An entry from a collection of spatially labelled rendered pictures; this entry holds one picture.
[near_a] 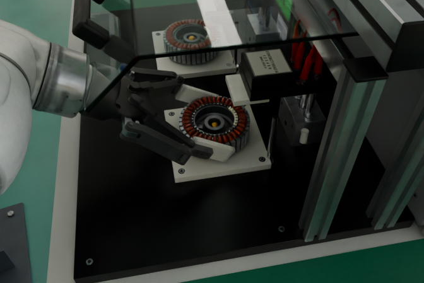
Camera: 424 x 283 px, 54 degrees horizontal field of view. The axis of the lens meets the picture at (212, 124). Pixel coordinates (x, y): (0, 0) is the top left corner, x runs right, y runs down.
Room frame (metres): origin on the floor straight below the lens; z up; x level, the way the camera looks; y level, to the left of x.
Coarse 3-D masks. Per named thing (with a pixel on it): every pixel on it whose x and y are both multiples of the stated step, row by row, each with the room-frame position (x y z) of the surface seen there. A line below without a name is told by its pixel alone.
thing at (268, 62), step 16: (240, 64) 0.50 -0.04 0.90; (256, 64) 0.47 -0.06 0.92; (272, 64) 0.47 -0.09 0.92; (288, 64) 0.47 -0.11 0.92; (240, 80) 0.49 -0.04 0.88; (256, 80) 0.44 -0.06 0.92; (272, 80) 0.45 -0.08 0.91; (288, 80) 0.45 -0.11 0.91; (320, 80) 0.47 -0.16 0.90; (240, 96) 0.45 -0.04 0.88; (256, 96) 0.44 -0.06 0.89; (272, 96) 0.45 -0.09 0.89; (304, 96) 0.49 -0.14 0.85
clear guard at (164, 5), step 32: (128, 0) 0.40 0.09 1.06; (160, 0) 0.39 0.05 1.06; (192, 0) 0.39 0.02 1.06; (224, 0) 0.39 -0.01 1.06; (256, 0) 0.39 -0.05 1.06; (288, 0) 0.39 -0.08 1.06; (320, 0) 0.39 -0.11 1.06; (128, 32) 0.34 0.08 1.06; (160, 32) 0.34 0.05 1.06; (192, 32) 0.34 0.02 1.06; (224, 32) 0.34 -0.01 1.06; (256, 32) 0.34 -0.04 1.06; (288, 32) 0.34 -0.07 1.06; (320, 32) 0.34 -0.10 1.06; (352, 32) 0.34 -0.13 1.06; (96, 64) 0.34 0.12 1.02; (128, 64) 0.30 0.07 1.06; (96, 96) 0.29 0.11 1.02
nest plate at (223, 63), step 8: (216, 56) 0.68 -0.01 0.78; (224, 56) 0.68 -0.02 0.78; (160, 64) 0.65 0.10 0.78; (168, 64) 0.65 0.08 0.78; (176, 64) 0.65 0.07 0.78; (184, 64) 0.65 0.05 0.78; (192, 64) 0.65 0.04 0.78; (200, 64) 0.65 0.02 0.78; (208, 64) 0.65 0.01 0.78; (216, 64) 0.65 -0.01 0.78; (224, 64) 0.65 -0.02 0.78; (232, 64) 0.65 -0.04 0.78; (176, 72) 0.63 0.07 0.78; (184, 72) 0.63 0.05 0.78; (192, 72) 0.63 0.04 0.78; (200, 72) 0.63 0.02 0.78; (208, 72) 0.63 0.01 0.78; (216, 72) 0.64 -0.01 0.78; (224, 72) 0.64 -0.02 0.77; (232, 72) 0.64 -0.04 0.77
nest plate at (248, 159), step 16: (176, 112) 0.52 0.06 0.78; (176, 128) 0.48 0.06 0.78; (256, 128) 0.48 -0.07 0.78; (256, 144) 0.45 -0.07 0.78; (192, 160) 0.41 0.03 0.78; (208, 160) 0.41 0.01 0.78; (240, 160) 0.41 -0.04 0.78; (256, 160) 0.41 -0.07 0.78; (176, 176) 0.38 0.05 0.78; (192, 176) 0.38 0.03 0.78; (208, 176) 0.39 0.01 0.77
